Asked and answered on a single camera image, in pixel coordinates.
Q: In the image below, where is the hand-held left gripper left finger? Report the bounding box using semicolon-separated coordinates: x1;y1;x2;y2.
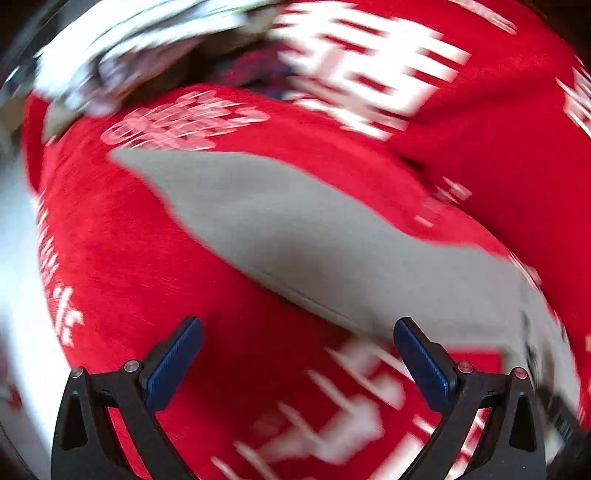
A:
51;316;204;480

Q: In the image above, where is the white striped cloth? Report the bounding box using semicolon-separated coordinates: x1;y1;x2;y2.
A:
36;0;282;118

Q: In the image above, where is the dark plaid cloth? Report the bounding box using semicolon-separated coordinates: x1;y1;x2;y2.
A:
217;44;298;95

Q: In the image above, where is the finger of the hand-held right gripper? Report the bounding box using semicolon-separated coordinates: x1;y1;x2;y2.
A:
536;387;581;448

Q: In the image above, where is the grey small cloth garment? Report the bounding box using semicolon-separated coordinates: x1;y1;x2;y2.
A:
111;148;583;418

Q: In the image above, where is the red printed sofa cover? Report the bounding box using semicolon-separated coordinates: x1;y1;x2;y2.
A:
21;0;591;480

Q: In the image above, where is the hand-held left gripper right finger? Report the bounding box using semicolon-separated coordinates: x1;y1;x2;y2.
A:
393;316;548;480

